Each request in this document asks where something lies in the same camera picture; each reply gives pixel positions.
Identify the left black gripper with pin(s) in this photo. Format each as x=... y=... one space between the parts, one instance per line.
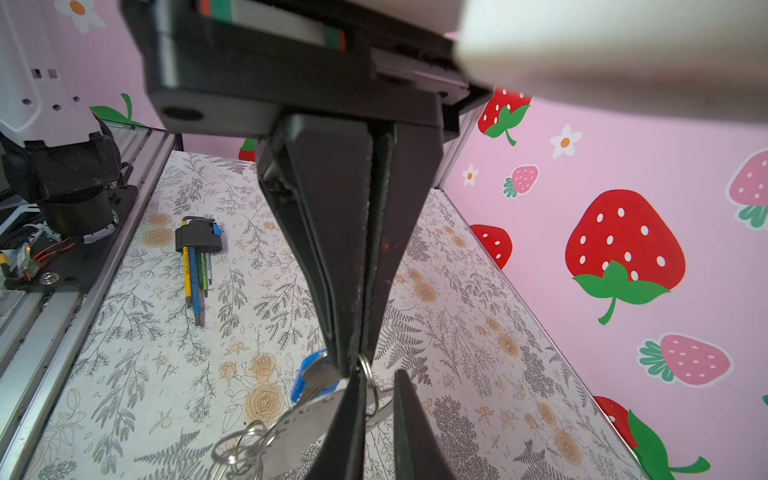
x=207 y=72

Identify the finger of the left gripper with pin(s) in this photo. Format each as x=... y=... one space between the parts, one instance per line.
x=404 y=165

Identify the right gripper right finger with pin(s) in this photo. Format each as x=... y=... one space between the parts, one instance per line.
x=416 y=451

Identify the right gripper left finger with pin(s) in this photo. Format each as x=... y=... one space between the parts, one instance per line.
x=342 y=452

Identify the blue tagged key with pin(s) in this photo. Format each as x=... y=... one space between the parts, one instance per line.
x=317 y=376

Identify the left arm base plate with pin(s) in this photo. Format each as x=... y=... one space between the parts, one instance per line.
x=74 y=265

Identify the aluminium rail frame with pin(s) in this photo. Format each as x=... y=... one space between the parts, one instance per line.
x=45 y=333

